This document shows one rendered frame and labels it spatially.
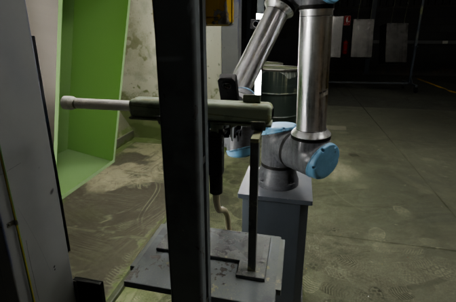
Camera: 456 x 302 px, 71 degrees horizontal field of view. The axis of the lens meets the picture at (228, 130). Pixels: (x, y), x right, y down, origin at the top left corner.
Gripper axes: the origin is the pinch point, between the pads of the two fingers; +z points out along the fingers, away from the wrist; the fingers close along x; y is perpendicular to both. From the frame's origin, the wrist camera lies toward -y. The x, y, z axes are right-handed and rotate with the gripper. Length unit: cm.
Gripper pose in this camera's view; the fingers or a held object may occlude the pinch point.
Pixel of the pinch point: (216, 121)
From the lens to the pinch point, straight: 70.6
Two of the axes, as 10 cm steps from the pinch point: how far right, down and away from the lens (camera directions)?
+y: 0.0, 9.6, 2.9
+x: -9.8, -0.6, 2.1
